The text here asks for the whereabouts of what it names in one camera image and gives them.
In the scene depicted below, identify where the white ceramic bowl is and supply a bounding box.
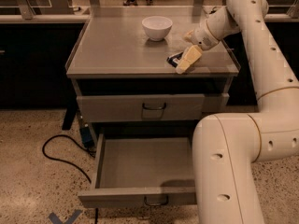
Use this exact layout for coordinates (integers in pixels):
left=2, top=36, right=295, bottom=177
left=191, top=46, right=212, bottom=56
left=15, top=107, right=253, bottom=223
left=142, top=16, right=173, bottom=41

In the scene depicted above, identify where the black floor cable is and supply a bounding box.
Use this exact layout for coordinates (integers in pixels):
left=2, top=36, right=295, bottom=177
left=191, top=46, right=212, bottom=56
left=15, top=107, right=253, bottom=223
left=41, top=134, right=97, bottom=185

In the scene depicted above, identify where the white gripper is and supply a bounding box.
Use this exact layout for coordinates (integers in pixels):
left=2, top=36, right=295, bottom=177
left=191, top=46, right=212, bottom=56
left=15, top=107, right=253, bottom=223
left=176, top=23, right=219, bottom=74

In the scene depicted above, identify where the blue power adapter box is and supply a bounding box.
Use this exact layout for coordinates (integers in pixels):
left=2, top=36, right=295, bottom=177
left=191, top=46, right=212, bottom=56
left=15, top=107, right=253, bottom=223
left=79, top=127, right=94, bottom=148

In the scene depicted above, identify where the grey metal drawer cabinet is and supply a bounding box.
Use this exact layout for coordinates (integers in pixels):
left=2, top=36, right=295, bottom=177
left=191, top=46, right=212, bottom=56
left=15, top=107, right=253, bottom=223
left=67, top=6, right=239, bottom=137

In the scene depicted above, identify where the open grey middle drawer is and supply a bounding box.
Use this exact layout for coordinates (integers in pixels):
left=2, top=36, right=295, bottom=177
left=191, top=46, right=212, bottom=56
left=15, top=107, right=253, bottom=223
left=78, top=133, right=196, bottom=208

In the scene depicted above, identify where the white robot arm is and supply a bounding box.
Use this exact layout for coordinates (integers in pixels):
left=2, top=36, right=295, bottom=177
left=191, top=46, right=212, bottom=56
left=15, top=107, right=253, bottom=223
left=176, top=0, right=299, bottom=224

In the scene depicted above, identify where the upper grey drawer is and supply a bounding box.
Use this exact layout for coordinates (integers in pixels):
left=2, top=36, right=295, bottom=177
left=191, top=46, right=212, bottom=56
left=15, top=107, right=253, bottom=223
left=76, top=92, right=230, bottom=123

